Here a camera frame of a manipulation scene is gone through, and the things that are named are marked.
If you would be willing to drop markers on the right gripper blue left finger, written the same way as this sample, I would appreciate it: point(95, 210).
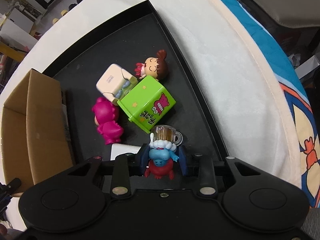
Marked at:
point(125, 166)

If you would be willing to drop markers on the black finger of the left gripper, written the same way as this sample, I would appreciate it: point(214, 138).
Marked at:
point(11, 187)

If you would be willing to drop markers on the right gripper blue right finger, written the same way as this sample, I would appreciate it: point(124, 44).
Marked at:
point(197, 173)

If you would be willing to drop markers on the white wall charger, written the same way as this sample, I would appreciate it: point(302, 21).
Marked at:
point(118, 149)

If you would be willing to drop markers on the blue red beer mug figurine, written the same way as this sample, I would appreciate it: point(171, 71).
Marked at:
point(163, 152)

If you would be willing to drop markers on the brown cardboard box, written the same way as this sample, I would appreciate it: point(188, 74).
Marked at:
point(34, 144)

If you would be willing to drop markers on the magenta pig figurine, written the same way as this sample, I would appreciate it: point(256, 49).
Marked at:
point(105, 117)

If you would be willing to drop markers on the green cube toy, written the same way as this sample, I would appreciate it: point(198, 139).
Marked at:
point(147, 103)

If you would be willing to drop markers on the cream white cube toy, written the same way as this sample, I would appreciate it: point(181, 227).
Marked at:
point(116, 83)

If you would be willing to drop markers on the brown haired girl figurine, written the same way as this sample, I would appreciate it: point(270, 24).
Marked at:
point(155, 67)

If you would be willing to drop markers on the blue cartoon bedsheet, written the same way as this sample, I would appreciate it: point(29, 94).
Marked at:
point(299, 105)

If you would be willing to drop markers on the black rectangular tray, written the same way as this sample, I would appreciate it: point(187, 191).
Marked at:
point(133, 53)

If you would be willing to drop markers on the right yellow slipper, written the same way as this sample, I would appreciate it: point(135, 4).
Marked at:
point(64, 12)

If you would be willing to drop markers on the left black slipper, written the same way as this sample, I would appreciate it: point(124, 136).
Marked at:
point(71, 6)

